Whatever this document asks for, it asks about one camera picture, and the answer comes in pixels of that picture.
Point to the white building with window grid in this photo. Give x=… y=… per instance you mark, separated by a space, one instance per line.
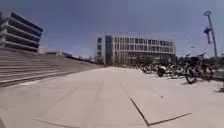
x=140 y=46

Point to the pale concrete slab plaza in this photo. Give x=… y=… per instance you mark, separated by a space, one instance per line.
x=100 y=100

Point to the row of parked bicycles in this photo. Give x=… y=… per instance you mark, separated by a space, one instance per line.
x=191 y=70

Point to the wide grey stone steps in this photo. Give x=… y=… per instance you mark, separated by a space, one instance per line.
x=26 y=66

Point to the building with dark horizontal bands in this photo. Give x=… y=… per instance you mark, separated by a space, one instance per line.
x=20 y=33

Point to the tall lamp pole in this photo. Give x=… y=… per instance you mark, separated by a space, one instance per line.
x=212 y=33

